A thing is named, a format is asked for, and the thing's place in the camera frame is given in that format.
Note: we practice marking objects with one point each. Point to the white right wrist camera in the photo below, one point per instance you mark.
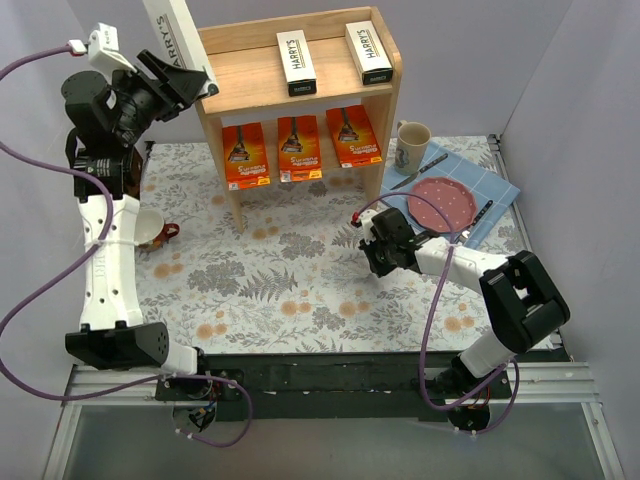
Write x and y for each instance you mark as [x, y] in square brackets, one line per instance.
[364, 221]

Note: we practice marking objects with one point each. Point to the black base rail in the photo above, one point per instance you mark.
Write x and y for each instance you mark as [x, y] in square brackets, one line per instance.
[322, 385]

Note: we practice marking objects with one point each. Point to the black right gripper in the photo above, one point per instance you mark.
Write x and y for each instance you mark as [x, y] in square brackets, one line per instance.
[376, 255]

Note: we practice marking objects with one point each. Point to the pink dotted plate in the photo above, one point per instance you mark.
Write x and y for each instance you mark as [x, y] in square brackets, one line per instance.
[445, 205]

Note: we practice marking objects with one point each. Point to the cream patterned mug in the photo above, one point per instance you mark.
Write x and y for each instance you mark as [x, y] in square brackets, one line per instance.
[412, 142]

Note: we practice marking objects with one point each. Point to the white red floral cup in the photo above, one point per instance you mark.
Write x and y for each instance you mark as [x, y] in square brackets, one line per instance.
[152, 232]

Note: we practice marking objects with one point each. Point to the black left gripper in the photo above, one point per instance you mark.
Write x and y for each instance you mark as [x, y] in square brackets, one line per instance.
[167, 88]

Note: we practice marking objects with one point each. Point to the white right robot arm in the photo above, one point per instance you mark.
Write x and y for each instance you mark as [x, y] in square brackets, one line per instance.
[523, 303]

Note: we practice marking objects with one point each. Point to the orange Gillette razor box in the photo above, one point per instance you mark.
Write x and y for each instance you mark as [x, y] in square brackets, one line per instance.
[299, 153]
[245, 157]
[353, 137]

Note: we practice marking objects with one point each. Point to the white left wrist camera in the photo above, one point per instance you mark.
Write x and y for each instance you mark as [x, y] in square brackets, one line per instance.
[102, 49]

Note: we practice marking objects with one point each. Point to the wooden two-tier shelf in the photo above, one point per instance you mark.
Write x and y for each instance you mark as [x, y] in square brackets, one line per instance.
[246, 61]

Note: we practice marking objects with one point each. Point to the white Harry's razor box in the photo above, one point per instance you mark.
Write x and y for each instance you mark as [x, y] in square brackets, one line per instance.
[180, 41]
[368, 53]
[297, 63]

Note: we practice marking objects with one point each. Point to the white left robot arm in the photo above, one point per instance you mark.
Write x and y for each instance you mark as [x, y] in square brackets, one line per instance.
[109, 115]

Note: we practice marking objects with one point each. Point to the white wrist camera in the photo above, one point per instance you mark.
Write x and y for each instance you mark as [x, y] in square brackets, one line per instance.
[102, 49]
[364, 221]

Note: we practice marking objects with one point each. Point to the black handled fork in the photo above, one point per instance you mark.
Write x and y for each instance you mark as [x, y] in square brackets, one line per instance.
[465, 234]

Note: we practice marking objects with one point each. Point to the floral table mat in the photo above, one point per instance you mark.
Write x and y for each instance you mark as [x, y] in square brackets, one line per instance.
[294, 280]

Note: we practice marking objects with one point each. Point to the blue checkered cloth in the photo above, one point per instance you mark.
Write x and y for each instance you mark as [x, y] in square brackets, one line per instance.
[497, 231]

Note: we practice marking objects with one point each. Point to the black handled knife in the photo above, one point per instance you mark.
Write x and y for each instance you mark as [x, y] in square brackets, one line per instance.
[420, 171]

